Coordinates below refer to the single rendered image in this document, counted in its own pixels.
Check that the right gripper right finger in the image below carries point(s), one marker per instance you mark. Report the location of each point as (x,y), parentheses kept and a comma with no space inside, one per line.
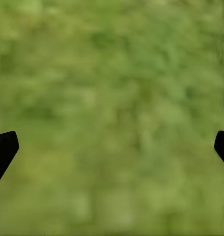
(219,144)

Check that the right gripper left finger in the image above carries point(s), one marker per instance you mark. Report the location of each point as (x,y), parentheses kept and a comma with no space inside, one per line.
(9,146)

